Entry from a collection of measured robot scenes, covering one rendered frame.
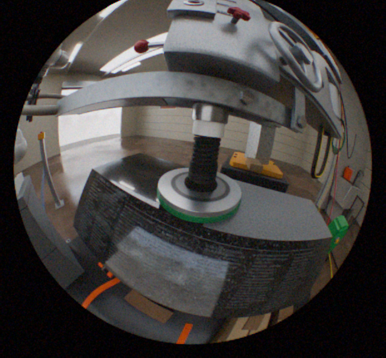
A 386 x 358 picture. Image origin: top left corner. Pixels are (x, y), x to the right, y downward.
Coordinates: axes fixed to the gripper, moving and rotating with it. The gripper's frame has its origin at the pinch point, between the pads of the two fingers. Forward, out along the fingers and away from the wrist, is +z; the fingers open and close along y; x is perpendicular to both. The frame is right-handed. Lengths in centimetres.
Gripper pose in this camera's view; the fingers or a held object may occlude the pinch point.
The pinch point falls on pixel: (29, 115)
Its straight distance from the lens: 87.1
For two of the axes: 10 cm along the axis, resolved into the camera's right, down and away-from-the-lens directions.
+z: -4.6, 8.4, 2.7
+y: 8.3, 3.0, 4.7
